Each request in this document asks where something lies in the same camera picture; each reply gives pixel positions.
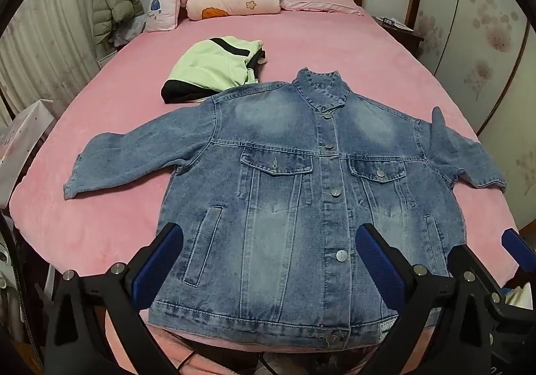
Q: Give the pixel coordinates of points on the floral wardrobe door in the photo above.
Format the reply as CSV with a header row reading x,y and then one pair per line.
x,y
473,23

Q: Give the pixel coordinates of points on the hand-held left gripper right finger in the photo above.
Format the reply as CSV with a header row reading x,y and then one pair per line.
x,y
381,262

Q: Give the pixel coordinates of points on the small box on nightstand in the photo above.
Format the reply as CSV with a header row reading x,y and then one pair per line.
x,y
391,22

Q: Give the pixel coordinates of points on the wooden nightstand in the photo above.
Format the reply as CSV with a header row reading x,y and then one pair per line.
x,y
406,42

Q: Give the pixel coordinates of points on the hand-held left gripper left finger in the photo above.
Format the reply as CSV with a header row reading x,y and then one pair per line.
x,y
161,258

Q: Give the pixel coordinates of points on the cartoon print pillow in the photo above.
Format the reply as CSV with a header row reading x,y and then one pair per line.
x,y
161,9

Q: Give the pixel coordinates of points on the blue denim jacket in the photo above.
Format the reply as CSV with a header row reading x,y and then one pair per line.
x,y
272,174

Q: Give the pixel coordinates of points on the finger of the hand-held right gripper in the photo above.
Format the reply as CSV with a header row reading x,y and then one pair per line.
x,y
481,266
517,243

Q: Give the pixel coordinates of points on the white curtain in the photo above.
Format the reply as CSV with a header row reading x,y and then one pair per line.
x,y
37,52

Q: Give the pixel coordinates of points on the green and black folded garment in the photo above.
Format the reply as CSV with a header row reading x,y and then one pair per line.
x,y
209,65

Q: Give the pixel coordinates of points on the pink bed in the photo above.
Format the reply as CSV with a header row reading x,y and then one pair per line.
x,y
125,115

